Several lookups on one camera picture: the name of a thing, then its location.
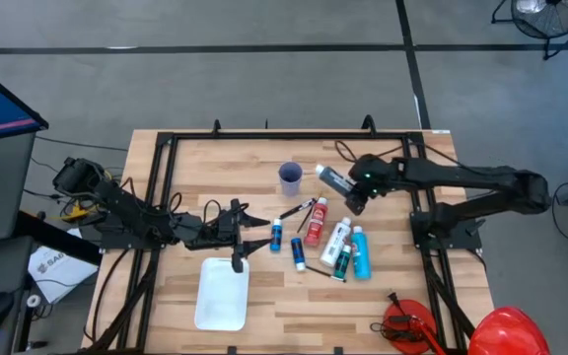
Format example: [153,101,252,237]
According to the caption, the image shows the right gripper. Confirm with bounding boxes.
[345,155,402,217]

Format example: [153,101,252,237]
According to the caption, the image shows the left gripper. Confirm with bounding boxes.
[187,198,273,274]

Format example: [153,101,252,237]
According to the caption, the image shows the small light blue paint bottle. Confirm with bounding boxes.
[269,218,284,253]

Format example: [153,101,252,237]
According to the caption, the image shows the large dark teal paint bottle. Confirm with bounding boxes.
[315,164,357,198]

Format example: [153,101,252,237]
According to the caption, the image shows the black paintbrush silver ferrule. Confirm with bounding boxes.
[278,201,313,221]

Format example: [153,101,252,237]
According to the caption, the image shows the red paint bottle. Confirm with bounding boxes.
[303,196,329,249]

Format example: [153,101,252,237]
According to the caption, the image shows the white paint bottle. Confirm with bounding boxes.
[319,217,353,269]

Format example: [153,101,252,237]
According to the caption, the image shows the lavender plastic cup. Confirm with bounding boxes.
[277,161,304,198]

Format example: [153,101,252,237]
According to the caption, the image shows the large turquoise paint bottle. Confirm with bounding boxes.
[351,226,373,281]

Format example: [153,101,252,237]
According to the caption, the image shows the small teal paint bottle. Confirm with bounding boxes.
[333,245,353,280]

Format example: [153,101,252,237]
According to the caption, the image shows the white plastic tray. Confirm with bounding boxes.
[193,256,250,332]

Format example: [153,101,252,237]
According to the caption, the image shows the black brush white-tipped bristles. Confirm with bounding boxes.
[305,264,348,284]

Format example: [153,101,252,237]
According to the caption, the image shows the blue glue stick near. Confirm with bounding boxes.
[291,237,308,273]

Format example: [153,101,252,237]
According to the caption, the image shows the white paper sheet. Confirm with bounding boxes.
[27,227,101,305]

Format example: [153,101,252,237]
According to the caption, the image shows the red hard hat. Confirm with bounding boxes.
[467,305,552,355]

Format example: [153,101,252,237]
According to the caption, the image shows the black floor fan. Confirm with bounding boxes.
[490,0,568,61]

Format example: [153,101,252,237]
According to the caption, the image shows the black metal table frame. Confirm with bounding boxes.
[84,113,477,355]

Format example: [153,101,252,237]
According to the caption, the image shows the yellow cable bundle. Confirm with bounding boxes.
[59,201,99,223]

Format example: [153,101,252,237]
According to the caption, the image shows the black straight floor cable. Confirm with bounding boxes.
[35,135,130,152]

